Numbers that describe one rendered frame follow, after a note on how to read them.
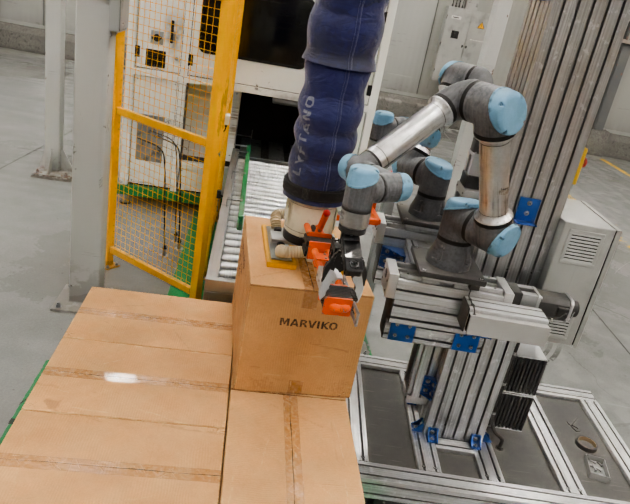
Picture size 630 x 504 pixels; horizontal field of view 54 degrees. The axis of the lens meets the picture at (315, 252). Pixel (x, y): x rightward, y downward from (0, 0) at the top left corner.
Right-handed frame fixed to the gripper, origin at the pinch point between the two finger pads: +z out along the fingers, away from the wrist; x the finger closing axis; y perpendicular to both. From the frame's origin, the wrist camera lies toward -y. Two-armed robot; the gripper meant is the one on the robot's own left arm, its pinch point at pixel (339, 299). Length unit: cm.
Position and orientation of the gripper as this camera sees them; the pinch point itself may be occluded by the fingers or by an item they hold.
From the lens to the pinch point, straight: 161.5
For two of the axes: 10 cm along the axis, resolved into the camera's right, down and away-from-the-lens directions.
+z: -1.7, 9.1, 3.8
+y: -1.3, -4.0, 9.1
